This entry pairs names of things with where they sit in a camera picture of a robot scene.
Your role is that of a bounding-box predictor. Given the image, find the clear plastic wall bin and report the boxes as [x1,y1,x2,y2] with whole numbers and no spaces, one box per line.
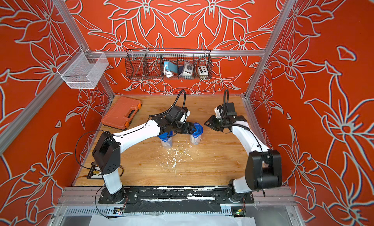
[57,52,109,89]

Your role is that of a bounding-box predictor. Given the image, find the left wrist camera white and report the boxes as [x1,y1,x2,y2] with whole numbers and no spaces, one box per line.
[180,107,191,123]

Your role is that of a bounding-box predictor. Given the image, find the white button box in basket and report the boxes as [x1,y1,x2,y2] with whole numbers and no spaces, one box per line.
[197,65,209,78]

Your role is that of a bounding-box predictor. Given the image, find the black wire wall basket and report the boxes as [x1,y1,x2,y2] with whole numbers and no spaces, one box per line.
[125,48,213,80]

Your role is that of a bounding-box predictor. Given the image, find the left clear cup blue lid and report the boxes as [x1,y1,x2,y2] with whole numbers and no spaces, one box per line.
[158,131,173,149]

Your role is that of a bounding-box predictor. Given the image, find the white grey device in basket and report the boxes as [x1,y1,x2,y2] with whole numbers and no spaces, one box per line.
[179,62,194,77]

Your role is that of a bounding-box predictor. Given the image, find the black terminal block board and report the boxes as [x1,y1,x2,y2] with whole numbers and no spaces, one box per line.
[86,166,103,179]

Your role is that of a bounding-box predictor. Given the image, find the orange plastic tool case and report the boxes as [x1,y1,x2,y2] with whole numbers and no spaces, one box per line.
[101,96,142,130]

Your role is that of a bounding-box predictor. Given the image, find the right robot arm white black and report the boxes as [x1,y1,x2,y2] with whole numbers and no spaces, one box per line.
[205,89,282,196]

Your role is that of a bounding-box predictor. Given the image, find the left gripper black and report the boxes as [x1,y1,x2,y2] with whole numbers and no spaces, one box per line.
[172,122,198,135]

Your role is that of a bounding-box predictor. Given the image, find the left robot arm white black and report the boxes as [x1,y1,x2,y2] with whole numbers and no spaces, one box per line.
[92,106,197,195]

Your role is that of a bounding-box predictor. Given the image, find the blue white item in basket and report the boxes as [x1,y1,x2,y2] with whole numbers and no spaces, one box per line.
[163,61,178,78]

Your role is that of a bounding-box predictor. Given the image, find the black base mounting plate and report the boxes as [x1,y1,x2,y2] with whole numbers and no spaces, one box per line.
[96,186,254,216]

